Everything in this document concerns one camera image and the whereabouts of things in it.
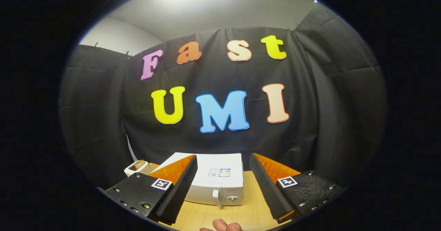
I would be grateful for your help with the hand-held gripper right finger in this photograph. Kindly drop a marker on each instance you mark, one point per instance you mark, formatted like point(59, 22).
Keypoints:
point(267, 193)

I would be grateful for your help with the black backdrop cloth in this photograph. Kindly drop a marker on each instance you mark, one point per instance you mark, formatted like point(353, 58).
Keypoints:
point(103, 103)

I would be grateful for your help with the white toaster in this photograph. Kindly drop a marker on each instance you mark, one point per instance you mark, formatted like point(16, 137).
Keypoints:
point(146, 169)

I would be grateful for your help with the toast slice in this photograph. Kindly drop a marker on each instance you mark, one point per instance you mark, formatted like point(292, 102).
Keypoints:
point(137, 165)

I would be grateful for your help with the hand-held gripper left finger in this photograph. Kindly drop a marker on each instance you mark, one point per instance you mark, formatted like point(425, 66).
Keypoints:
point(181, 193)

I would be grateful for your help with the white microwave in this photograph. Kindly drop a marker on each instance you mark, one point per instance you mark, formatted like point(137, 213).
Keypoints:
point(217, 189)

